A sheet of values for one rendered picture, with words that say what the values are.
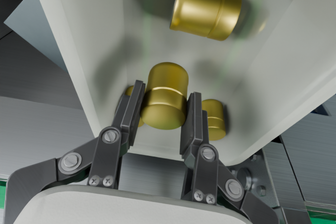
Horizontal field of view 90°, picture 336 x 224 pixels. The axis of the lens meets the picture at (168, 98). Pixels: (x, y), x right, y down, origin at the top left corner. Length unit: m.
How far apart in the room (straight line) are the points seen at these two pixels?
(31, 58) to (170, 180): 0.73
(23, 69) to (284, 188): 0.81
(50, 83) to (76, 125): 0.42
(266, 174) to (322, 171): 0.07
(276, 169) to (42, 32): 0.52
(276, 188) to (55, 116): 0.33
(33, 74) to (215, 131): 0.69
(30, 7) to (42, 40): 0.08
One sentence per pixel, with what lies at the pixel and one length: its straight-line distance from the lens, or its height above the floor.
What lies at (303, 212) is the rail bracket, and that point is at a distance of 0.22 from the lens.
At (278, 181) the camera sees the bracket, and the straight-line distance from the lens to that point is 0.22.
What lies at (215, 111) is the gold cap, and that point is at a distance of 0.22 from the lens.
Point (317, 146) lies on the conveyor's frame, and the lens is 0.28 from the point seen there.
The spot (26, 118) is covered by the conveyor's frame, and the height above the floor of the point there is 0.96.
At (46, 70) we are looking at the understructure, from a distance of 0.78.
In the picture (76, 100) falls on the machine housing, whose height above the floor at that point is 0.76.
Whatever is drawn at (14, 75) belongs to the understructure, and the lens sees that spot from 0.80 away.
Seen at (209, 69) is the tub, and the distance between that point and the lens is 0.20.
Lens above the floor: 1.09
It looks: 41 degrees down
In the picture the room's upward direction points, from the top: 172 degrees counter-clockwise
